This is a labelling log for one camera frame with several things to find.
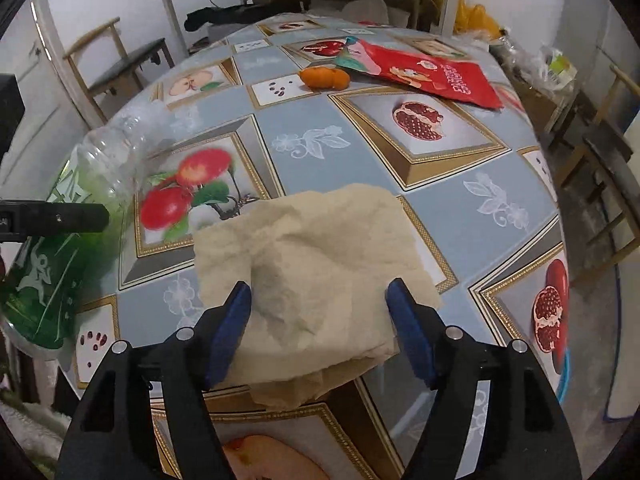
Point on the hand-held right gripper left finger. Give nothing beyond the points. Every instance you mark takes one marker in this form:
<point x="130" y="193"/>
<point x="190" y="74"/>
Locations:
<point x="227" y="340"/>

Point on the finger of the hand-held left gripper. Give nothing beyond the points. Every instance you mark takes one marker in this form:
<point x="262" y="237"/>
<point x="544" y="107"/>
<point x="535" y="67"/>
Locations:
<point x="60" y="219"/>

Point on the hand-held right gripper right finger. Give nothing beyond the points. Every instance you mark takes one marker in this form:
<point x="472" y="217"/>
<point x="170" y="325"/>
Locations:
<point x="412" y="330"/>

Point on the green labelled plastic bottle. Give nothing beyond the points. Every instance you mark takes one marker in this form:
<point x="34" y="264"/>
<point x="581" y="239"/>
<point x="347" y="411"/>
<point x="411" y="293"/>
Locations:
<point x="40" y="280"/>

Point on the beige paper napkin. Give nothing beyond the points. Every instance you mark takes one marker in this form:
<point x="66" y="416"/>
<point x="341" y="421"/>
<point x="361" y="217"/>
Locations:
<point x="320" y="260"/>

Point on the blue plastic waste basket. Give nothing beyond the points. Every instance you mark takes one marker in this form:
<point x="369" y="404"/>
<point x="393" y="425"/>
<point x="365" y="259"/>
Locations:
<point x="566" y="375"/>

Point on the wooden chair with black seat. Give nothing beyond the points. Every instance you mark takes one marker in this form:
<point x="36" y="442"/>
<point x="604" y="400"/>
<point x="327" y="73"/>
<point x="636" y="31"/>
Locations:
<point x="125" y="60"/>
<point x="610" y="160"/>

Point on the fruit print tablecloth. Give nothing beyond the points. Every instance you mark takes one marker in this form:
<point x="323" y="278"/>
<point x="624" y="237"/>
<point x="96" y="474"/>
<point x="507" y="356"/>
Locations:
<point x="350" y="150"/>

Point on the fluffy white green jacket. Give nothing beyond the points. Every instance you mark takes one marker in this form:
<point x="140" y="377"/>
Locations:
<point x="25" y="427"/>

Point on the black clothes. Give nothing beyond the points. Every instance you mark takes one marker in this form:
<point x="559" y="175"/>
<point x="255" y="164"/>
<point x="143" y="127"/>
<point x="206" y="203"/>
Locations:
<point x="235" y="12"/>

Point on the red snack packet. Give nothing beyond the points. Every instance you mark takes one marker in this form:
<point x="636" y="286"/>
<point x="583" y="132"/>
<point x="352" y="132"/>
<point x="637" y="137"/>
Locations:
<point x="425" y="75"/>

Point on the orange tangerine peel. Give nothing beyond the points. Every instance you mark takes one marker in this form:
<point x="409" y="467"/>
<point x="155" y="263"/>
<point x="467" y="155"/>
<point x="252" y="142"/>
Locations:
<point x="325" y="79"/>

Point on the crumpled clear plastic bag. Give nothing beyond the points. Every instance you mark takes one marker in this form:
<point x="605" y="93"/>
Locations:
<point x="515" y="55"/>

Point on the white plastic bag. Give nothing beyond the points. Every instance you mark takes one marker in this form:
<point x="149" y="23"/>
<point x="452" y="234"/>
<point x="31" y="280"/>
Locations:
<point x="560" y="65"/>

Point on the yellow plastic bag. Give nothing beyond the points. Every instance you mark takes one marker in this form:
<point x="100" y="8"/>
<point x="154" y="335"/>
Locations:
<point x="477" y="15"/>

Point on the white cloth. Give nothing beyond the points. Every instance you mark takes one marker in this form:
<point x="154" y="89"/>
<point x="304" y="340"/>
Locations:
<point x="367" y="11"/>

